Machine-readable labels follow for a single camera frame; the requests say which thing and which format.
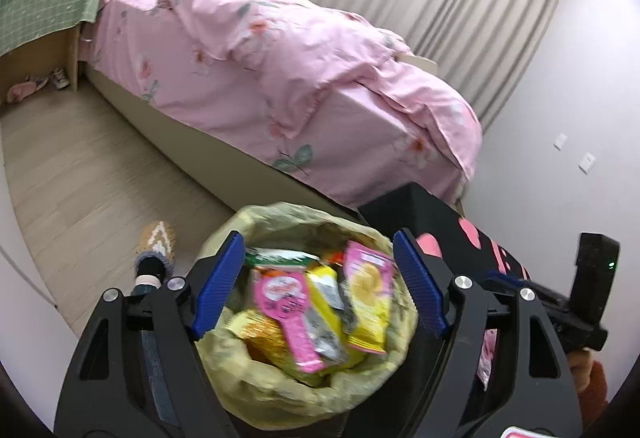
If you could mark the white wall socket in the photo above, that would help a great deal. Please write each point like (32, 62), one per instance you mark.
(560, 141)
(587, 162)

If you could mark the pink floral bed sheet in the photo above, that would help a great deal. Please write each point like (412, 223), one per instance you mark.
(150, 47)

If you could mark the small grey shoe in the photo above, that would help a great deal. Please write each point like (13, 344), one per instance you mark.
(60, 77)

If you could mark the green checked cloth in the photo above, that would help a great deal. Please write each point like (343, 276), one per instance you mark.
(45, 2)

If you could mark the person's right hand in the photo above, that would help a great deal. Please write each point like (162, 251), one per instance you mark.
(580, 370)

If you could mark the beige striped curtain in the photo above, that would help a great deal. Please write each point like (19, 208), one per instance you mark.
(425, 7)

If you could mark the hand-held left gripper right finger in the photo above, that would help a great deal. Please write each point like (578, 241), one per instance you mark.
(417, 283)

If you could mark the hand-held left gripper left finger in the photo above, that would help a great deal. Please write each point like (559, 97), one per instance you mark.
(220, 283)

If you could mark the pink slipper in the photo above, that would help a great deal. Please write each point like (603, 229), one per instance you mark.
(22, 90)

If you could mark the pink and yellow snack packet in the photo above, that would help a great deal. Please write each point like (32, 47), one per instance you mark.
(367, 298)

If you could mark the black pink-printed table cover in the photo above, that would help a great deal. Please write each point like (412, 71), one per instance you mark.
(440, 213)

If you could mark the pink floral duvet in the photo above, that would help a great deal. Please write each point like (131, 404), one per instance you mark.
(300, 37)

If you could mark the person's right forearm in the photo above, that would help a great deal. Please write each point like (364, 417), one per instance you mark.
(597, 388)

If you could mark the beige bed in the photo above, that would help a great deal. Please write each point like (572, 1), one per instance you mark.
(200, 137)

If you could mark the orange noodle wrapper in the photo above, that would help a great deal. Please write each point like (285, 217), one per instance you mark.
(260, 333)

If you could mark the yellow-green trash bag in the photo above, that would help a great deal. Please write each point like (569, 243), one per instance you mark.
(280, 393)

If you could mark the wooden desk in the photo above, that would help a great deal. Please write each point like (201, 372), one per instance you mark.
(35, 62)

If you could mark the brown knitted slipper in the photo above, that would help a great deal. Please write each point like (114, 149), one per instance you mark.
(157, 240)

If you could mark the pink round-headed packet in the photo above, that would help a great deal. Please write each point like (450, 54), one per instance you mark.
(290, 313)

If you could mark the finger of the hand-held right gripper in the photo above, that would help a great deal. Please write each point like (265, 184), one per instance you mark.
(500, 280)

